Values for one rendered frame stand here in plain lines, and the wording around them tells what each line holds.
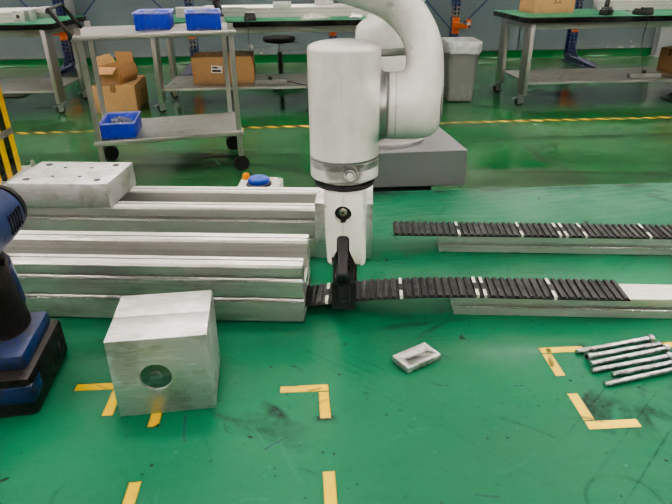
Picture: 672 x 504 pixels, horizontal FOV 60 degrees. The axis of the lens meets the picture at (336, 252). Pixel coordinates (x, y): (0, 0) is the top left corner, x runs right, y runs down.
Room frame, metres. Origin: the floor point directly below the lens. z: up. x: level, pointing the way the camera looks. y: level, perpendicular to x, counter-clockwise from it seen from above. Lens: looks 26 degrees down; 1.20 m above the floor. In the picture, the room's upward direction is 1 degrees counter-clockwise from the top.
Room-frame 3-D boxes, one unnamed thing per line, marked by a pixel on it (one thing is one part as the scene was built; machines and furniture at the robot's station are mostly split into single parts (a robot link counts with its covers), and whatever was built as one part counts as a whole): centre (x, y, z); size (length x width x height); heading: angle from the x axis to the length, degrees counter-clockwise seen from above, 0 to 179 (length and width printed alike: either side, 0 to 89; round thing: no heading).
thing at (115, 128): (3.76, 1.13, 0.50); 1.03 x 0.55 x 1.01; 105
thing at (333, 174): (0.68, -0.01, 0.98); 0.09 x 0.08 x 0.03; 177
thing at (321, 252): (0.89, -0.02, 0.83); 0.12 x 0.09 x 0.10; 177
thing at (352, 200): (0.69, -0.01, 0.92); 0.10 x 0.07 x 0.11; 177
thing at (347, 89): (0.69, -0.02, 1.06); 0.09 x 0.08 x 0.13; 85
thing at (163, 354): (0.53, 0.19, 0.83); 0.11 x 0.10 x 0.10; 7
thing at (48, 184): (0.90, 0.43, 0.87); 0.16 x 0.11 x 0.07; 87
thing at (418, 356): (0.56, -0.09, 0.78); 0.05 x 0.03 x 0.01; 122
